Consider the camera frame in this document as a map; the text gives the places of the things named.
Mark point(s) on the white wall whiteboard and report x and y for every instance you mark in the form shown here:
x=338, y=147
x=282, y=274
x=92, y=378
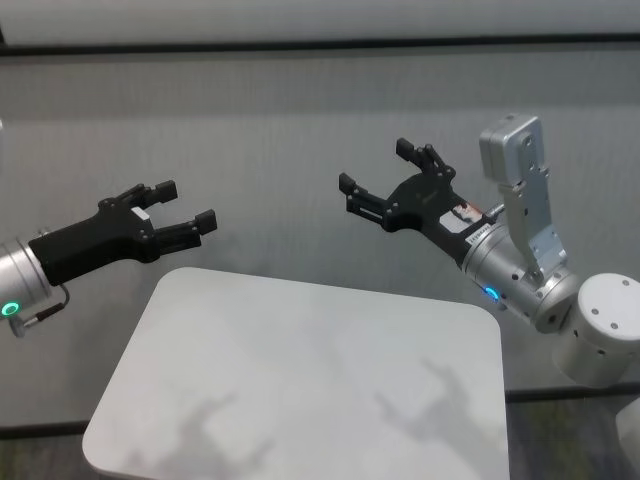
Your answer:
x=320, y=17

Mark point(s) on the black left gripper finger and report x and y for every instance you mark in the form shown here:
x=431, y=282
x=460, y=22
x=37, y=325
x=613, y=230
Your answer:
x=157, y=192
x=190, y=232

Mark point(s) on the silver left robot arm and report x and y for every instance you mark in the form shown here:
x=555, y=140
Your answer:
x=20, y=280

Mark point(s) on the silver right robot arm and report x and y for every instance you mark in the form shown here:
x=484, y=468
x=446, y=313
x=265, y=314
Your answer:
x=540, y=280

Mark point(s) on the black whiteboard tray rail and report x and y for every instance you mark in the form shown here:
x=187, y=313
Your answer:
x=320, y=43

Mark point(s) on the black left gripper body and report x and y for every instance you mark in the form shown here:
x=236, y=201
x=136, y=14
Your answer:
x=90, y=245

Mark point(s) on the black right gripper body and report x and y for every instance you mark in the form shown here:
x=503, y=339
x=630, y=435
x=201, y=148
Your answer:
x=430, y=210

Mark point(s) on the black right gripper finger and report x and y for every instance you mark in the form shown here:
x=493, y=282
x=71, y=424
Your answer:
x=365, y=202
x=425, y=157

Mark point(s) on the white square pedestal table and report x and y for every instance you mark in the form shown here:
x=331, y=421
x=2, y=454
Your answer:
x=300, y=380

